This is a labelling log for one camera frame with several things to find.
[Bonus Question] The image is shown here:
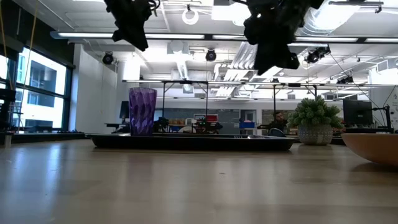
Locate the black metal workstation frame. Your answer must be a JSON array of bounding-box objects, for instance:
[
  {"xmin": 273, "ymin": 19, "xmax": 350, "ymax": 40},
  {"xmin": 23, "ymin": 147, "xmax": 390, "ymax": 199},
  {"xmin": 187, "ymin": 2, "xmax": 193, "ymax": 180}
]
[
  {"xmin": 123, "ymin": 79, "xmax": 210, "ymax": 118},
  {"xmin": 272, "ymin": 82, "xmax": 318, "ymax": 113}
]

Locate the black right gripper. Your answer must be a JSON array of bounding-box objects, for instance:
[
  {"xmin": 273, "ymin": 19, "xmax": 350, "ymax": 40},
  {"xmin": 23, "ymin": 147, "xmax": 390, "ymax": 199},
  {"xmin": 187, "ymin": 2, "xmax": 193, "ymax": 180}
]
[{"xmin": 244, "ymin": 0, "xmax": 307, "ymax": 75}]

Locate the silver ventilation duct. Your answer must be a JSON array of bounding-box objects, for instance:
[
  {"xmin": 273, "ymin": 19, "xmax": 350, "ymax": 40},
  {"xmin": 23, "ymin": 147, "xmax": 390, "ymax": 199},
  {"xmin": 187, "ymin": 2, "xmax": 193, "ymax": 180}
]
[{"xmin": 297, "ymin": 0, "xmax": 379, "ymax": 62}]

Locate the orange plate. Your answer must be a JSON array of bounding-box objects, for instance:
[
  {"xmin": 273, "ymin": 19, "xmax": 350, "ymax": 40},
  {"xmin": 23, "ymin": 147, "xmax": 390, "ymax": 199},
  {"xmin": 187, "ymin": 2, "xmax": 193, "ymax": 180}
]
[{"xmin": 341, "ymin": 133, "xmax": 398, "ymax": 167}]

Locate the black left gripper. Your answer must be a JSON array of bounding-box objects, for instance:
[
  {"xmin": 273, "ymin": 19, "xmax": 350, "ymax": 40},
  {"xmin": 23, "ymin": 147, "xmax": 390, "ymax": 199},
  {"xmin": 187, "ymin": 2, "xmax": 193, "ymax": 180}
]
[{"xmin": 104, "ymin": 0, "xmax": 153, "ymax": 52}]

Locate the person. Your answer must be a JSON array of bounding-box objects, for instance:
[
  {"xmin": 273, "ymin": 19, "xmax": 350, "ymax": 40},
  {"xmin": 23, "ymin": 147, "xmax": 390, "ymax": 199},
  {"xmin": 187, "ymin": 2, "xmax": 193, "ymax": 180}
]
[{"xmin": 257, "ymin": 111, "xmax": 289, "ymax": 133}]

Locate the black rectangular tray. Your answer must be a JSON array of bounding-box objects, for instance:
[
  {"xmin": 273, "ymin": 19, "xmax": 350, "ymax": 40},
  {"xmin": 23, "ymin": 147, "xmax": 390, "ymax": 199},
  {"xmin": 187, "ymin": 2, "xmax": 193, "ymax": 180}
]
[{"xmin": 85, "ymin": 133, "xmax": 298, "ymax": 152}]

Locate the purple faceted cup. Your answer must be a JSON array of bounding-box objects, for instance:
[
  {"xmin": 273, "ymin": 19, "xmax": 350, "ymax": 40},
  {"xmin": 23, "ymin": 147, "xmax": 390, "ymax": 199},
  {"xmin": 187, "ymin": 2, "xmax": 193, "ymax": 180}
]
[{"xmin": 129, "ymin": 86, "xmax": 158, "ymax": 137}]

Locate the large window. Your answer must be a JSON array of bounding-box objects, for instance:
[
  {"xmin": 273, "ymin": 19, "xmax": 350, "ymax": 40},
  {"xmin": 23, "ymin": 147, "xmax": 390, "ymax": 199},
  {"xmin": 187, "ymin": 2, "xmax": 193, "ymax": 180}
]
[{"xmin": 0, "ymin": 46, "xmax": 74, "ymax": 131}]

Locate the white hanging ring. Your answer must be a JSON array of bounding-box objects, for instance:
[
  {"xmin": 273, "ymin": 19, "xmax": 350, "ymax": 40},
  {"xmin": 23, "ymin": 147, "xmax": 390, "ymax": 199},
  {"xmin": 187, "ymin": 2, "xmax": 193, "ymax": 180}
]
[{"xmin": 182, "ymin": 7, "xmax": 200, "ymax": 26}]

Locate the black ceiling camera cluster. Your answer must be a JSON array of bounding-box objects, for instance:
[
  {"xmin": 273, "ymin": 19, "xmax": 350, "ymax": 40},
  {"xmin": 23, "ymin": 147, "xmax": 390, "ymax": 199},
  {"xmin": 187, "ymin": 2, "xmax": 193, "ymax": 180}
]
[
  {"xmin": 304, "ymin": 45, "xmax": 331, "ymax": 65},
  {"xmin": 336, "ymin": 75, "xmax": 355, "ymax": 85}
]

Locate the black computer monitor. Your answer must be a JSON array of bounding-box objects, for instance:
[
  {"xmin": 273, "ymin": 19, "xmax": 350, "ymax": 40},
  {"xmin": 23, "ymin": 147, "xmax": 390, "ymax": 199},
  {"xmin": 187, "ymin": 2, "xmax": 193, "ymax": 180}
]
[{"xmin": 119, "ymin": 100, "xmax": 131, "ymax": 125}]

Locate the green succulent in speckled pot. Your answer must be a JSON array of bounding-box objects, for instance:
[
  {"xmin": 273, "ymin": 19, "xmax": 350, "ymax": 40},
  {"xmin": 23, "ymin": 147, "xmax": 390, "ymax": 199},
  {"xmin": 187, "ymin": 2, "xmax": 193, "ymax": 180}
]
[{"xmin": 285, "ymin": 95, "xmax": 345, "ymax": 146}]

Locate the black monitor on arm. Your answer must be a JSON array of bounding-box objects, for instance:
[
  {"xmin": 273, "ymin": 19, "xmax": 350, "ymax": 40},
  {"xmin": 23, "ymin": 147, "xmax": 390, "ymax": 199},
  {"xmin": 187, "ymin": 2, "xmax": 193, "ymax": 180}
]
[{"xmin": 343, "ymin": 98, "xmax": 374, "ymax": 126}]

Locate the red screen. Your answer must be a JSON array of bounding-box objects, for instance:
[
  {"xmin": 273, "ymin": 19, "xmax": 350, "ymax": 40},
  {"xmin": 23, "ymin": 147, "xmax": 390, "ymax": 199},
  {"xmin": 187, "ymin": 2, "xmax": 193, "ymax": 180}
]
[{"xmin": 194, "ymin": 114, "xmax": 218, "ymax": 123}]

